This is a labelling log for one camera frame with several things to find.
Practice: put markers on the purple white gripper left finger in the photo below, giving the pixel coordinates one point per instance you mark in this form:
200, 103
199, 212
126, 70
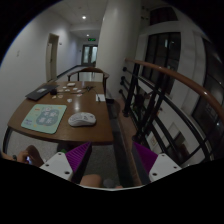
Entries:
70, 165

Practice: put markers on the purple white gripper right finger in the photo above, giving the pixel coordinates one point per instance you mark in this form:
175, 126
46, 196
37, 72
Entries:
151, 166

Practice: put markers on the white computer mouse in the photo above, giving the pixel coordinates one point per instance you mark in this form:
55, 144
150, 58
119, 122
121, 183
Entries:
82, 119

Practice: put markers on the green printed mouse pad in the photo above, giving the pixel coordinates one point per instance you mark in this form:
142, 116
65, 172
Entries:
44, 118

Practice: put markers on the person's hand holding phone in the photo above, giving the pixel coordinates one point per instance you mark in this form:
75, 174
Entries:
30, 155

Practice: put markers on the small white round object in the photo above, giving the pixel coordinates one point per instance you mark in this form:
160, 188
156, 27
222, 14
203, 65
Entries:
69, 100

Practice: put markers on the white paper card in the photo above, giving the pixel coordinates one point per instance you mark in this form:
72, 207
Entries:
100, 98

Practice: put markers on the black laptop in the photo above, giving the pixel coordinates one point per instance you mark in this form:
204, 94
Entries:
40, 92

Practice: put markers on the wooden stair handrail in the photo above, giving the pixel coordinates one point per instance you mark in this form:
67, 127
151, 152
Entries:
204, 93

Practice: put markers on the wooden chair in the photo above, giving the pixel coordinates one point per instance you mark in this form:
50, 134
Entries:
90, 74

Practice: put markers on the glass double door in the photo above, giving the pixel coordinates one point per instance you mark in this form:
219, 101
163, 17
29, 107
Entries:
89, 54

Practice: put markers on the beige side door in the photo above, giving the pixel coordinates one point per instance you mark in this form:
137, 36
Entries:
51, 57

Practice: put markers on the green exit sign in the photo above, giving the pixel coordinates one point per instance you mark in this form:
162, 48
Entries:
91, 39

